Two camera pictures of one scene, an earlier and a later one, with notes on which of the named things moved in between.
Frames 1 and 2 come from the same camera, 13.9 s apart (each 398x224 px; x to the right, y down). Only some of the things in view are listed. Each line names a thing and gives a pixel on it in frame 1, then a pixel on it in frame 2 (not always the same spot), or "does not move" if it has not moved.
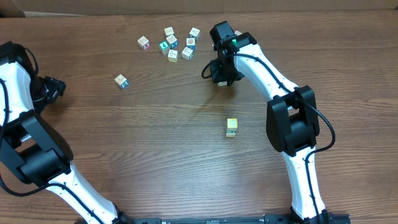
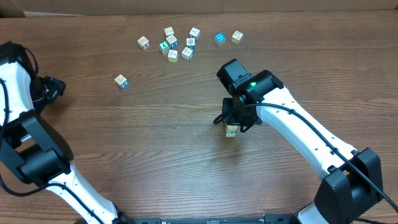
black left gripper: [56, 88] does not move
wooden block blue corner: [122, 81] does not move
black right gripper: [219, 76] -> [229, 117]
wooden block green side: [231, 131] does not move
